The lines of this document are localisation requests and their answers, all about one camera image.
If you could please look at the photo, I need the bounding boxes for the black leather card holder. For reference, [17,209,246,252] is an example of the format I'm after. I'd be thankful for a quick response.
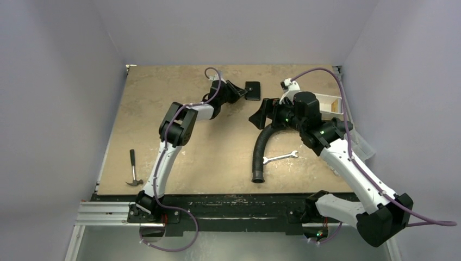
[245,81,261,101]

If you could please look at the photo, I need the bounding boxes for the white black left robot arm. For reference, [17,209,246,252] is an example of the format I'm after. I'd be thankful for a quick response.
[135,79,247,222]

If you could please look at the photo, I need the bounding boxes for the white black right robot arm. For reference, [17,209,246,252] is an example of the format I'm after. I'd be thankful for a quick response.
[249,91,413,247]

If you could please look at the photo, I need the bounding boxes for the white plastic tray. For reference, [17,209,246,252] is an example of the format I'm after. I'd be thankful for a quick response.
[314,93,344,120]

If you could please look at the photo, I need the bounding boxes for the silver open-end wrench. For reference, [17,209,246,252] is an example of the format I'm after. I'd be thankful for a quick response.
[263,150,298,165]

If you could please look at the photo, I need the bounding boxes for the clear plastic organizer box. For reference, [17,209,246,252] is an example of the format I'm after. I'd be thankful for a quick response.
[335,129,376,163]

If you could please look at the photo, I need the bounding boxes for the small metal hammer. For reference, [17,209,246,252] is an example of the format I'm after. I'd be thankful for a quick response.
[126,149,144,187]

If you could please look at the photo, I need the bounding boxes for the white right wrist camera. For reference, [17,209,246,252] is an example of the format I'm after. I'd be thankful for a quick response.
[279,78,301,104]

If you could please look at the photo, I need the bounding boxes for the grey corrugated hose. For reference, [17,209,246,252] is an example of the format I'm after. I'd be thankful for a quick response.
[251,120,356,184]

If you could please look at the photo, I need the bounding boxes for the black aluminium base frame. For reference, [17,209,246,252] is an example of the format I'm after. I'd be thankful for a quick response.
[73,194,393,239]

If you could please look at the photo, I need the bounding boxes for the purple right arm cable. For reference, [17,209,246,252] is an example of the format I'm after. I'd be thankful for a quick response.
[290,67,458,246]

